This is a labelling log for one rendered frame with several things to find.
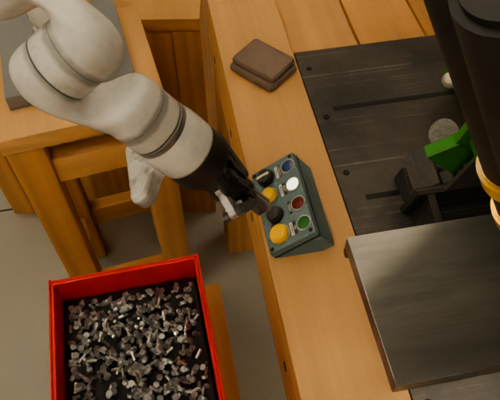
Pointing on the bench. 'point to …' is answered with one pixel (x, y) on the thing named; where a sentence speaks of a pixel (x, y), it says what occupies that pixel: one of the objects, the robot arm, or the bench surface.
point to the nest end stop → (411, 172)
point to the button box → (307, 243)
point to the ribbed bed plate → (464, 177)
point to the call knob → (264, 177)
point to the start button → (278, 233)
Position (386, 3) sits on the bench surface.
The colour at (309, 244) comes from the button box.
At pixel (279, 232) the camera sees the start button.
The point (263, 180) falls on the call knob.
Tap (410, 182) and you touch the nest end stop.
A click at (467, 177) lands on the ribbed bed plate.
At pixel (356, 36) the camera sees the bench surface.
